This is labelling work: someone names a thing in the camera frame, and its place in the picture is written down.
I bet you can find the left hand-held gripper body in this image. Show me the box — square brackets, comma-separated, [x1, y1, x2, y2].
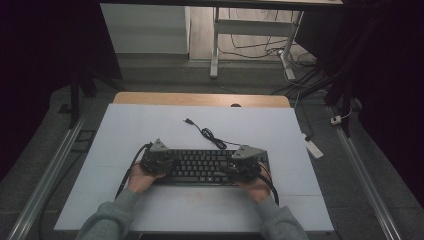
[139, 138, 173, 176]

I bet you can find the person's right hand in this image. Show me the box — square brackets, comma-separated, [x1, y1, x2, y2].
[237, 172, 273, 204]

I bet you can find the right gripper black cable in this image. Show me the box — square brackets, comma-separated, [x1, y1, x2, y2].
[258, 162, 280, 206]

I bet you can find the tangle of black floor cables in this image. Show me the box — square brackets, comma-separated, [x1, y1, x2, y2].
[218, 8, 321, 98]

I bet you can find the black keyboard cable with plug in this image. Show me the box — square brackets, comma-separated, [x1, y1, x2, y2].
[183, 117, 250, 152]

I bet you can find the white metal stand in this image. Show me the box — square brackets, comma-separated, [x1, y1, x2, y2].
[209, 0, 344, 81]

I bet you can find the white power strip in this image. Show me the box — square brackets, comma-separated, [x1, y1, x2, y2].
[301, 133, 325, 160]

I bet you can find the dark curtain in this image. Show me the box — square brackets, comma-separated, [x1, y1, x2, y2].
[0, 0, 123, 181]
[296, 0, 424, 208]

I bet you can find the white cabinet panel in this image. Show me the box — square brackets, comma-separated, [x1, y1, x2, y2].
[99, 3, 191, 55]

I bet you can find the black metal stand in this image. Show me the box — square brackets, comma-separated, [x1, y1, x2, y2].
[59, 64, 128, 130]
[324, 74, 355, 138]

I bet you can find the aluminium rail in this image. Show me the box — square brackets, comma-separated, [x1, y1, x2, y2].
[335, 128, 403, 240]
[6, 113, 87, 240]

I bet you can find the person's left hand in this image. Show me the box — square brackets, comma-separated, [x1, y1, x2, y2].
[127, 163, 166, 195]

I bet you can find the white table mat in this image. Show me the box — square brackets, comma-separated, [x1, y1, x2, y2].
[53, 103, 335, 233]

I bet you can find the black computer keyboard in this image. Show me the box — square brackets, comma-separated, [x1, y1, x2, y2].
[141, 148, 271, 187]

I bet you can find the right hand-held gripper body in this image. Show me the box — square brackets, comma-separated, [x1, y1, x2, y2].
[229, 145, 265, 183]

